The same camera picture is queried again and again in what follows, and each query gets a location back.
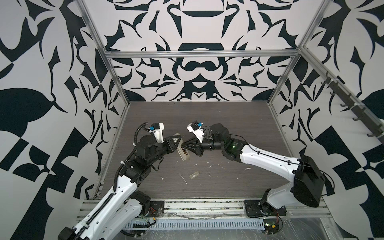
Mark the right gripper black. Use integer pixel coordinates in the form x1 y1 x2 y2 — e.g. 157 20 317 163
182 134 227 157

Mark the white remote control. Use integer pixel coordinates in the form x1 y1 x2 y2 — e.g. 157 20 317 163
174 133 190 161

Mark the remote battery cover beige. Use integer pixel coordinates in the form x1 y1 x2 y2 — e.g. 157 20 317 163
190 172 200 180

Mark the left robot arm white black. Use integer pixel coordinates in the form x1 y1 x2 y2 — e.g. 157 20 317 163
58 135 182 240

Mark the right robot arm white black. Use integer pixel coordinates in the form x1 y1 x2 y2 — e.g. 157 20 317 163
182 121 326 209

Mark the small circuit board right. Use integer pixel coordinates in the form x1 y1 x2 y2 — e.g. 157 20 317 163
263 219 283 235

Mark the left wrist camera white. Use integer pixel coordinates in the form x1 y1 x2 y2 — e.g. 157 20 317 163
150 123 165 143

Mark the black corrugated left cable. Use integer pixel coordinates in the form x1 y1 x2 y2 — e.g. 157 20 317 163
133 122 149 146

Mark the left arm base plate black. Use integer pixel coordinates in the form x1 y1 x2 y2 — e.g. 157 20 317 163
142 201 165 218

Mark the white slotted cable duct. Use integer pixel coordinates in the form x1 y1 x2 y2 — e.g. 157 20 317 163
123 219 265 231

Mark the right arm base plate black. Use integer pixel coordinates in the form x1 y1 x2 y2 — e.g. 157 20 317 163
244 200 287 218

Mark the horizontal aluminium frame bar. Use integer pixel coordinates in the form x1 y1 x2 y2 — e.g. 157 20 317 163
105 50 298 59

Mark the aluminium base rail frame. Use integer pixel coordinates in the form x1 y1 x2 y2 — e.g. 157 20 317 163
74 196 331 223

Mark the grey wall hook rack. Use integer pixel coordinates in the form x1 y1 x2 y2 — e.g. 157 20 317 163
320 72 384 145

